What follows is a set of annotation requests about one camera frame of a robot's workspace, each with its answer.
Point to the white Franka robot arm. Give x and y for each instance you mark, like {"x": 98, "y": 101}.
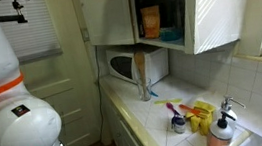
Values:
{"x": 17, "y": 130}

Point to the orange packet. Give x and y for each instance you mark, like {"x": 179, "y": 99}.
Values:
{"x": 151, "y": 21}

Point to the closed white cabinet door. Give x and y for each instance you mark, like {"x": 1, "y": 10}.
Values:
{"x": 107, "y": 15}

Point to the open white cabinet door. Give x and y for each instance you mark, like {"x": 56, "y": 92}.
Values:
{"x": 217, "y": 12}

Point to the white microwave oven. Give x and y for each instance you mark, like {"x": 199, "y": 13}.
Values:
{"x": 120, "y": 67}

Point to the wooden spoon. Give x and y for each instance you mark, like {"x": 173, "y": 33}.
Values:
{"x": 140, "y": 63}

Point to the clear glass holding utensils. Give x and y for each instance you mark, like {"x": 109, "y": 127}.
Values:
{"x": 145, "y": 94}

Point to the blue utensil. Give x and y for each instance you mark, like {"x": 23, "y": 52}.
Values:
{"x": 154, "y": 94}

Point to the yellow green flat stick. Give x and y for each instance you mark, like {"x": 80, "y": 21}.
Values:
{"x": 168, "y": 101}

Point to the dark jar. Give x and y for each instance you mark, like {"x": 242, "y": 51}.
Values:
{"x": 140, "y": 26}

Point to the pink spoon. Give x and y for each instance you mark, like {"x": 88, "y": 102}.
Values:
{"x": 172, "y": 109}

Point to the teal blue bowl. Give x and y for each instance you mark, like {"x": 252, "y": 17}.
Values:
{"x": 170, "y": 34}

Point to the cream panelled room door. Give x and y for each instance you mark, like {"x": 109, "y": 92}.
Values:
{"x": 70, "y": 100}

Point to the small jar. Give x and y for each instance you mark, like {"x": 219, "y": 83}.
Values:
{"x": 178, "y": 125}

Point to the cream lower cabinets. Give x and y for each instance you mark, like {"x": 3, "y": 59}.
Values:
{"x": 126, "y": 144}

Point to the orange spatula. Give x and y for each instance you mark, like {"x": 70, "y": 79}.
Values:
{"x": 192, "y": 110}

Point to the yellow rubber gloves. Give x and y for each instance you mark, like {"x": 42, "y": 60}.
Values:
{"x": 204, "y": 117}

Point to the soap dispenser with silver pump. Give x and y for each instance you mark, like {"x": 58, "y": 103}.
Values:
{"x": 228, "y": 106}

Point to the wide white window blind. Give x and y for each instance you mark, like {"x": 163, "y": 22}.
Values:
{"x": 32, "y": 34}

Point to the soap bottle with black pump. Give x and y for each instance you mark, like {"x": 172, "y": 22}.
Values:
{"x": 220, "y": 136}

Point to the cream wall switch plate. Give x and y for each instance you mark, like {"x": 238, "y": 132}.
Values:
{"x": 85, "y": 35}

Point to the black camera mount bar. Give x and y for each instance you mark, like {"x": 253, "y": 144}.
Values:
{"x": 13, "y": 17}

